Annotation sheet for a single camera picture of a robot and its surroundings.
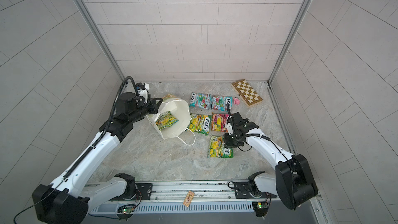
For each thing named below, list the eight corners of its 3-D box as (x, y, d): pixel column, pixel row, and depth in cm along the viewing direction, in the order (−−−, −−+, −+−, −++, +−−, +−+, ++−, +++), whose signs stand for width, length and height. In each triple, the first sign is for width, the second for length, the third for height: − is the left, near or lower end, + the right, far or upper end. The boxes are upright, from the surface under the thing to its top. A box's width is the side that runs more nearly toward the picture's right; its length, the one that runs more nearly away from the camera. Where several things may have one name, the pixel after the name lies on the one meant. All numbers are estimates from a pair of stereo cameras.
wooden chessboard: (247, 108, 104) (248, 105, 102) (230, 85, 117) (231, 83, 115) (262, 102, 107) (263, 99, 105) (243, 81, 120) (244, 78, 118)
